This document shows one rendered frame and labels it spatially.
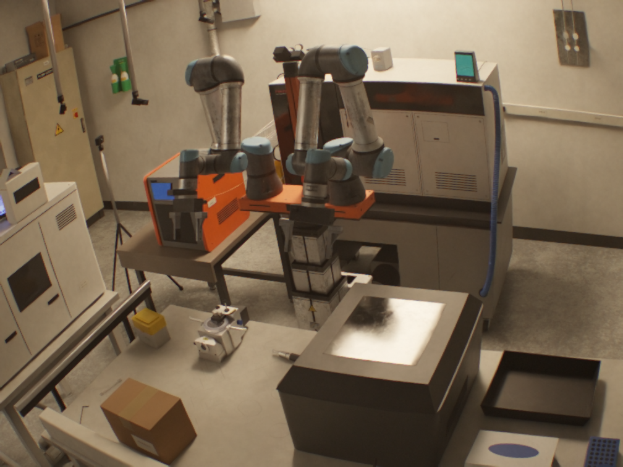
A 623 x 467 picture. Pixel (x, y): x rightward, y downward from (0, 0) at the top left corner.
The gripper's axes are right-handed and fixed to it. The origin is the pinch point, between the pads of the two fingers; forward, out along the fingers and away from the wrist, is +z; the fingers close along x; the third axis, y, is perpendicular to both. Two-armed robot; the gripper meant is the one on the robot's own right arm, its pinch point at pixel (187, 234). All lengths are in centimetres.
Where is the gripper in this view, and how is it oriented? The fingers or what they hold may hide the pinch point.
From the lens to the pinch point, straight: 226.7
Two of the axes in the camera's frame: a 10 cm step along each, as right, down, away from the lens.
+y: 6.3, -0.6, 7.7
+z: 0.0, 10.0, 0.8
